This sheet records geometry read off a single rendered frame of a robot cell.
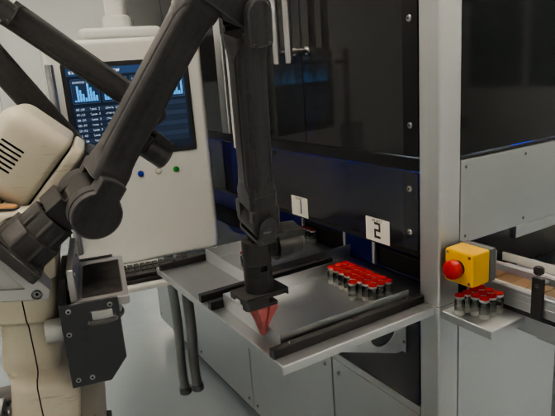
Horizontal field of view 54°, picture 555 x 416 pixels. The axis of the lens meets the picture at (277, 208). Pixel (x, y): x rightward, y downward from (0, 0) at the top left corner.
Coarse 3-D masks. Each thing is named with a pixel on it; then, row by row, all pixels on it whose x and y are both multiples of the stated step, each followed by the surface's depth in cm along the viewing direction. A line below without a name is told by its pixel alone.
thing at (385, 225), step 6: (366, 216) 135; (366, 222) 135; (372, 222) 133; (378, 222) 131; (384, 222) 130; (366, 228) 136; (372, 228) 134; (384, 228) 130; (366, 234) 136; (372, 234) 134; (378, 234) 132; (384, 234) 130; (378, 240) 133; (384, 240) 131
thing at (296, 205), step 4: (292, 196) 163; (296, 196) 161; (292, 200) 163; (296, 200) 161; (300, 200) 160; (304, 200) 158; (292, 204) 164; (296, 204) 162; (304, 204) 158; (292, 208) 164; (296, 208) 162; (300, 208) 161; (304, 208) 159; (292, 212) 165; (296, 212) 163; (300, 212) 161; (304, 212) 159; (304, 216) 159
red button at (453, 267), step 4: (452, 260) 111; (456, 260) 111; (444, 264) 111; (448, 264) 110; (452, 264) 110; (456, 264) 109; (460, 264) 110; (444, 268) 111; (448, 268) 110; (452, 268) 109; (456, 268) 109; (460, 268) 109; (444, 272) 111; (448, 272) 110; (452, 272) 110; (456, 272) 109; (460, 272) 109; (448, 276) 110; (452, 276) 110; (456, 276) 109; (460, 276) 110
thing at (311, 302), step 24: (288, 288) 137; (312, 288) 135; (336, 288) 134; (240, 312) 121; (288, 312) 123; (312, 312) 122; (336, 312) 121; (360, 312) 116; (264, 336) 112; (288, 336) 107
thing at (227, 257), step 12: (216, 252) 163; (228, 252) 165; (312, 252) 162; (324, 252) 152; (336, 252) 154; (348, 252) 157; (216, 264) 156; (228, 264) 149; (240, 264) 156; (276, 264) 144; (288, 264) 146; (240, 276) 143
